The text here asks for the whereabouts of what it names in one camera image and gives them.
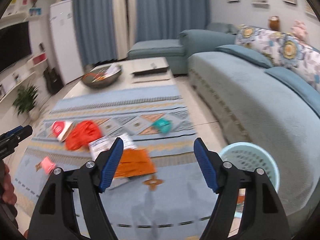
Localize pink small packet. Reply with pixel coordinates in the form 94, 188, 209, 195
40, 157, 56, 174

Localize red card box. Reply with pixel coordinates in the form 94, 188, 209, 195
51, 121, 73, 142

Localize red plastic bag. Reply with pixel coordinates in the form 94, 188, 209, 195
65, 120, 103, 151

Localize white blue milk carton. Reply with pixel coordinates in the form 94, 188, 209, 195
88, 133, 137, 161

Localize orange foil wrapper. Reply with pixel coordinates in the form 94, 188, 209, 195
114, 148, 157, 178

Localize light blue trash basket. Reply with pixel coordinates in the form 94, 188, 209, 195
218, 141, 281, 221

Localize person's left hand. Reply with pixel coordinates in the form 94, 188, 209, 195
1, 164, 17, 206

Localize green potted plant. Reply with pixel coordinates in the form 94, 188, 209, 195
12, 85, 40, 122

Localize white tv shelf unit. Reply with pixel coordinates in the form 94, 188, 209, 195
1, 15, 50, 106

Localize black television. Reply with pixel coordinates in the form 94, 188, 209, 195
0, 22, 32, 72

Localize blue patterned rug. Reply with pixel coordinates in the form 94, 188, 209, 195
10, 85, 225, 239

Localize dark bowl with items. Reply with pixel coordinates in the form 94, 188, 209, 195
81, 63, 122, 89

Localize blue fabric sofa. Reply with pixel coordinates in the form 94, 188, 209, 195
178, 29, 319, 215

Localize white refrigerator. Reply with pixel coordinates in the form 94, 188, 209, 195
49, 0, 84, 84

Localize white coffee table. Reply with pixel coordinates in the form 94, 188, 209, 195
64, 60, 176, 99

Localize teal small packet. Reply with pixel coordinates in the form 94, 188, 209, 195
152, 118, 172, 134

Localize blue curtains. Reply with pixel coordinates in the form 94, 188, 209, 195
72, 0, 210, 65

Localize floral back cushion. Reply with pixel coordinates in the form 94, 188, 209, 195
235, 25, 319, 91

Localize blue ottoman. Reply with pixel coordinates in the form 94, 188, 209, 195
127, 39, 188, 75

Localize pink plush toy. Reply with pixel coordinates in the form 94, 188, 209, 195
291, 20, 308, 41

